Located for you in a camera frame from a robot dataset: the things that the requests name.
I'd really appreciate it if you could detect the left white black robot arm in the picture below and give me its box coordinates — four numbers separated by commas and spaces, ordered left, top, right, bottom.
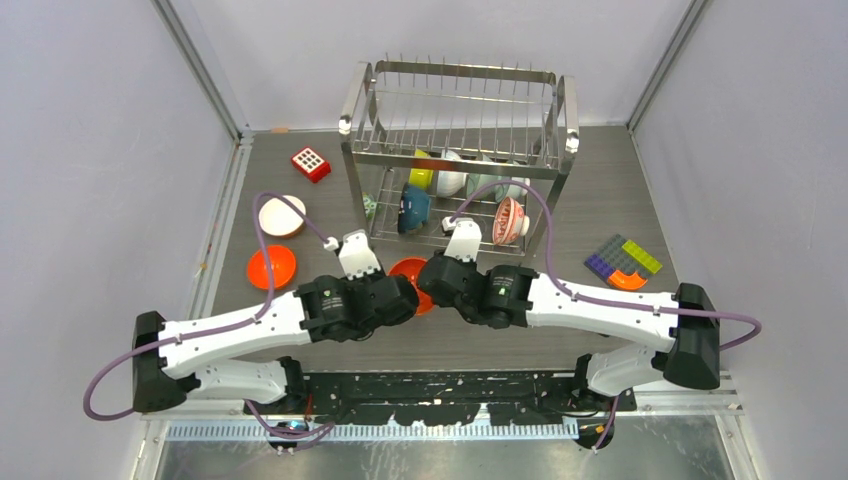
132, 274, 419, 414

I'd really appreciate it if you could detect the pale green bowl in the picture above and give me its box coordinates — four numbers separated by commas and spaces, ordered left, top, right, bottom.
496, 162, 532, 200
465, 173, 501, 201

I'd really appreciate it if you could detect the red white grid block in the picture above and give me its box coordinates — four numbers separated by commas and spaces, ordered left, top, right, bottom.
290, 146, 332, 184

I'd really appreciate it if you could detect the orange curved toy piece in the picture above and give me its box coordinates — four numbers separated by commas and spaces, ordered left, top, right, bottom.
607, 270, 650, 291

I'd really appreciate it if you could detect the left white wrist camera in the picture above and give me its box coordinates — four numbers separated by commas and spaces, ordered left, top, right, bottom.
323, 229, 384, 280

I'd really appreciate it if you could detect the purple brick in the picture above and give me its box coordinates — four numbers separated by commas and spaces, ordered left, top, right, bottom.
584, 254, 616, 282

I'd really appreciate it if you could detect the grey building block plate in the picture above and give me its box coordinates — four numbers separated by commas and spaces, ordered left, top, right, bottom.
591, 234, 657, 280

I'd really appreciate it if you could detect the orange bowl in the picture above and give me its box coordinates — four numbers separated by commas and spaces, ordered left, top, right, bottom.
246, 245, 298, 290
389, 257, 434, 316

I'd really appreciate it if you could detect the dark blue bowl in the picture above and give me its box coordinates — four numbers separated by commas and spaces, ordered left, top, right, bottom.
397, 183, 430, 234

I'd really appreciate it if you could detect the steel two-tier dish rack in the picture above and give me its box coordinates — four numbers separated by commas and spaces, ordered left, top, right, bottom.
338, 59, 580, 258

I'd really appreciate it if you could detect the white bowl brown outside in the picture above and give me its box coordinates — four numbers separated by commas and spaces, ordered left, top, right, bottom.
258, 198, 305, 238

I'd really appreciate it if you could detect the red white patterned bowl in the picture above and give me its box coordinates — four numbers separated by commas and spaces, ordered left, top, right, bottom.
492, 197, 530, 245

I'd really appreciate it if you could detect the lime green brick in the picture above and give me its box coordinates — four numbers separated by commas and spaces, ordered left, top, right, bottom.
622, 240, 663, 275

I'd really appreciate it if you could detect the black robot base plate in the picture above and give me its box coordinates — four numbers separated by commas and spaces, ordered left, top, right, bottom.
264, 370, 637, 427

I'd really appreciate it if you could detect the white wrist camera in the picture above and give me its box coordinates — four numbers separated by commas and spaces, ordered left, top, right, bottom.
441, 217, 482, 263
323, 229, 384, 280

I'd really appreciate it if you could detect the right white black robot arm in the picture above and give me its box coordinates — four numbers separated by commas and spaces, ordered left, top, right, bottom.
417, 254, 720, 411

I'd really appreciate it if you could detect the white bowl in rack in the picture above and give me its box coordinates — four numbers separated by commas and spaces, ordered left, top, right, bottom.
436, 149, 467, 198

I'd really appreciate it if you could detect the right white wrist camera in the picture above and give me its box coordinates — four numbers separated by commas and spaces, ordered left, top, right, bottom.
441, 217, 482, 263

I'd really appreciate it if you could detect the small green patterned object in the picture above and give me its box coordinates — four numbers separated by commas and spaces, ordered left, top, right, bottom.
362, 193, 377, 220

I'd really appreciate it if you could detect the yellow bowl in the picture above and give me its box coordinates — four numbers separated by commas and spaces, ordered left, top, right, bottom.
408, 149, 434, 191

